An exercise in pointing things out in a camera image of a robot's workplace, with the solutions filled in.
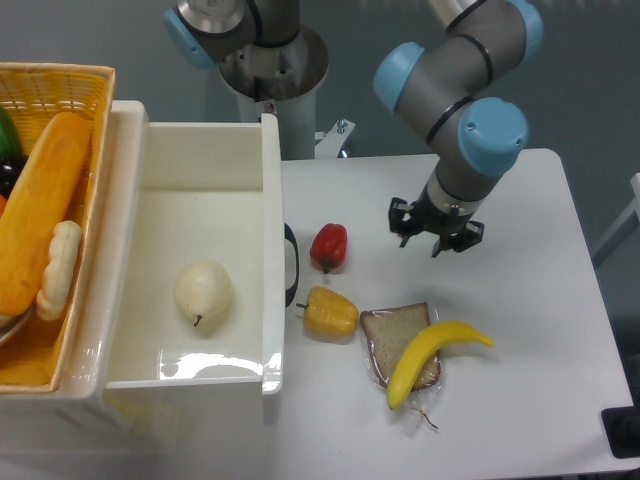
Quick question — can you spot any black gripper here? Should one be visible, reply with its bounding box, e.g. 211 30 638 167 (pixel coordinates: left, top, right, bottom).
388 189 484 258

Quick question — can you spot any white top drawer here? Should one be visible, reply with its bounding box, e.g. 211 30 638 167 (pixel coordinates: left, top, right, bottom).
107 114 286 395

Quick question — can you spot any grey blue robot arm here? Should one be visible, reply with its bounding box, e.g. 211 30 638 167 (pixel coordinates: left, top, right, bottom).
164 1 544 252

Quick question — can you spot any white drawer cabinet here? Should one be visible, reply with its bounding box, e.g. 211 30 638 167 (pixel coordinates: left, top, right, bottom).
1 101 268 456

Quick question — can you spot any red toy bell pepper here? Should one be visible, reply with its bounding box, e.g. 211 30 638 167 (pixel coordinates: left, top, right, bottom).
309 223 348 274

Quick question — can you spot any yellow toy banana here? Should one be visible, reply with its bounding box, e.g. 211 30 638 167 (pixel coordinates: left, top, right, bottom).
386 320 493 410

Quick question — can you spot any yellow toy bell pepper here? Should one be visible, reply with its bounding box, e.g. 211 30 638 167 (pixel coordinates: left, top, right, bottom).
295 286 360 338

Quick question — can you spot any wrapped bread slice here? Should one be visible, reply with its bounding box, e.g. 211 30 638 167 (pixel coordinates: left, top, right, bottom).
359 301 443 436

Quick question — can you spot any white toy pear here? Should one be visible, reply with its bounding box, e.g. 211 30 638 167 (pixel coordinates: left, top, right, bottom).
173 260 233 336

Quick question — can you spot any black device at edge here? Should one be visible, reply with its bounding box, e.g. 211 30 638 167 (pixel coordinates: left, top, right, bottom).
601 406 639 459

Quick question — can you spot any orange baguette bread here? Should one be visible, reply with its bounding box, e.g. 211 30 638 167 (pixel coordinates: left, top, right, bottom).
1 112 92 317

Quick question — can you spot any yellow woven basket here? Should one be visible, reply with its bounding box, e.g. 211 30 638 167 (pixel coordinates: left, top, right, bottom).
1 62 115 395

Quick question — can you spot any dark purple toy eggplant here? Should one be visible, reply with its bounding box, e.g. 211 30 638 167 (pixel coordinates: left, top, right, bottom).
0 154 28 199

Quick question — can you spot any metal bowl in basket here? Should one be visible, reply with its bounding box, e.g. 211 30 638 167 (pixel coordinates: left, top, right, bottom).
0 305 35 345

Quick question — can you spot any green toy pepper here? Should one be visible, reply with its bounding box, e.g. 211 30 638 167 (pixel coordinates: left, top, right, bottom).
0 107 23 156

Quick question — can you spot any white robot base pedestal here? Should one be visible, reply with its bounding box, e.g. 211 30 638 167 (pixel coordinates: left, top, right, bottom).
219 25 329 160

